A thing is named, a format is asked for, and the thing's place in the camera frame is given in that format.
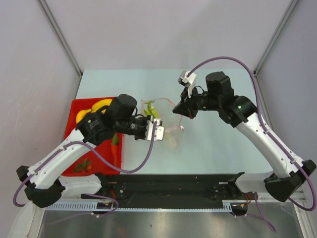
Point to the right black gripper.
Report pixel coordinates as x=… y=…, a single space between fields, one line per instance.
x=182 y=107

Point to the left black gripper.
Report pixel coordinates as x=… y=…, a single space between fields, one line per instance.
x=145 y=119

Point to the clear zip top bag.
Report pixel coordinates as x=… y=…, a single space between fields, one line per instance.
x=163 y=124

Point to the green celery stalk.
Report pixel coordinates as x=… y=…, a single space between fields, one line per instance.
x=158 y=124

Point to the yellow banana bunch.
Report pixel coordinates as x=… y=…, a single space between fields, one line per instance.
x=87 y=106

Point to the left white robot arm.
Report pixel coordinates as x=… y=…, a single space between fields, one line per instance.
x=44 y=183

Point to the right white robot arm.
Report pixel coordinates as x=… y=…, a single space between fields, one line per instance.
x=239 y=112

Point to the orange carrot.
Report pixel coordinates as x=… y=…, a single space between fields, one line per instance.
x=114 y=149

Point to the red plastic tray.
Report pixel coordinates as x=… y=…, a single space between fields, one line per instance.
x=103 y=149

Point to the red strawberries with leaves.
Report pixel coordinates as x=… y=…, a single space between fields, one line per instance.
x=84 y=165

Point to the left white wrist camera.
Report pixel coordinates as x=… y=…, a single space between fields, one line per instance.
x=156 y=126

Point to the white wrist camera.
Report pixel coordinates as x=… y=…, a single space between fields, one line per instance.
x=188 y=81
x=156 y=126

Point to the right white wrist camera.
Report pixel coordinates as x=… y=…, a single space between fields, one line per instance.
x=188 y=81

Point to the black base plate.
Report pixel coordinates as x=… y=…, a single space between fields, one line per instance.
x=191 y=191

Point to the white slotted cable duct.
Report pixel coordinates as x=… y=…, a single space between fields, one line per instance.
x=94 y=206

